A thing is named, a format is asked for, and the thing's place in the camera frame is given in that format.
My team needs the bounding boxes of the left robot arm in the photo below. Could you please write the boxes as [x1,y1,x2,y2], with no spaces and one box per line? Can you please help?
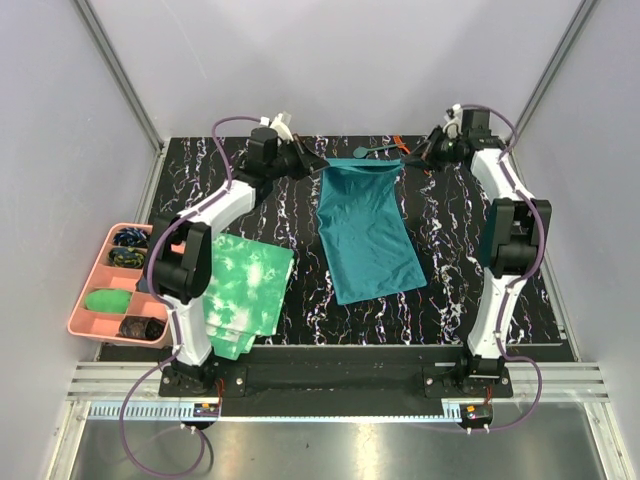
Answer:
[143,113,328,396]

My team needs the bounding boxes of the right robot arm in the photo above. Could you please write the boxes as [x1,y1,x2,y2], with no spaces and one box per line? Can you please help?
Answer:
[403,104,552,397]

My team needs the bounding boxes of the right aluminium frame post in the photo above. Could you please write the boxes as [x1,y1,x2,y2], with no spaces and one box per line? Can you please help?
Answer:
[504,0,604,149]

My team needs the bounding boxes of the pink compartment tray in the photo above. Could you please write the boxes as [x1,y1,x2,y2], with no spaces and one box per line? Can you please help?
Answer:
[67,223,171,349]

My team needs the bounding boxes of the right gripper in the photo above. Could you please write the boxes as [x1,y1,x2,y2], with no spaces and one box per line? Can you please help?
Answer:
[401,125,465,175]

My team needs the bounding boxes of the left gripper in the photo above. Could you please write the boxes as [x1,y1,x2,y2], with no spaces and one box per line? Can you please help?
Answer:
[268,135,330,183]

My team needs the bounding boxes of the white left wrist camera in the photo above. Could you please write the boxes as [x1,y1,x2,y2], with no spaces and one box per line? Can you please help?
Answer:
[259,111,293,143]

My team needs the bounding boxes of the green tie-dye cloth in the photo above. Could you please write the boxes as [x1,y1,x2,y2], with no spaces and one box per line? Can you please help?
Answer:
[202,233,294,360]

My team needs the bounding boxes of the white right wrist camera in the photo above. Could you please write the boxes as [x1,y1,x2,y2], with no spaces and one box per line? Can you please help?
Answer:
[442,104,463,139]

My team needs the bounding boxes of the orange plastic fork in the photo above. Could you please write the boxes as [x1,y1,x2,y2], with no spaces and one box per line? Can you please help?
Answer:
[392,135,411,155]

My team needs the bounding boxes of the aluminium frame post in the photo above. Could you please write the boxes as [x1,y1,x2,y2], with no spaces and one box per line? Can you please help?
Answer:
[69,0,169,156]
[504,0,604,149]

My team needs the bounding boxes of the purple cable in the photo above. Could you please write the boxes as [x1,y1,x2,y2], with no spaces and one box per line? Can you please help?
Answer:
[414,103,544,434]
[117,115,266,476]

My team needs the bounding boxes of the green rolled cloth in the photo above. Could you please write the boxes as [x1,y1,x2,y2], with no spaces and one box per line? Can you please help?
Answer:
[85,289,132,314]

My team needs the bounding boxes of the left aluminium frame post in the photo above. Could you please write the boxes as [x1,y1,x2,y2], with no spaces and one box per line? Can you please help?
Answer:
[69,0,169,156]

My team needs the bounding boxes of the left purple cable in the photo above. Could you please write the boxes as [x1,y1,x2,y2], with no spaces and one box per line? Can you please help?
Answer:
[117,115,266,476]

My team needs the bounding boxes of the brown patterned rolled cloth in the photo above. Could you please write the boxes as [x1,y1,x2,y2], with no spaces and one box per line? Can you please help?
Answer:
[117,316,166,341]

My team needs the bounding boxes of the blue patterned rolled cloth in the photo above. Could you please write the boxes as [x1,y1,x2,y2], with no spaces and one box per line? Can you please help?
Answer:
[112,227,150,249]

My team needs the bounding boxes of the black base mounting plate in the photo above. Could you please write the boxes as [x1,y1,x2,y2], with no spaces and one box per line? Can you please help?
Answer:
[97,343,516,419]

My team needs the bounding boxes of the aluminium front rail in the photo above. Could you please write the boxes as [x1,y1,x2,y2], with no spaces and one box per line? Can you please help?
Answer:
[67,362,609,424]

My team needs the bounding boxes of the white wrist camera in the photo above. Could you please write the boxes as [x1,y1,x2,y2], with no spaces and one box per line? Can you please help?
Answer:
[442,104,463,139]
[259,111,293,143]

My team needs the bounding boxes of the teal satin napkin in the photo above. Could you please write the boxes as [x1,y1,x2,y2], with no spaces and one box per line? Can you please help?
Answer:
[316,158,427,305]

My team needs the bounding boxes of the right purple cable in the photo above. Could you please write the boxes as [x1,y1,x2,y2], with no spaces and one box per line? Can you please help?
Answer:
[414,103,544,434]

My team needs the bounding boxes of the teal plastic spoon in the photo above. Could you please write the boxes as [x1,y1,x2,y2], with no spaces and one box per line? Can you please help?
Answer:
[352,144,397,159]

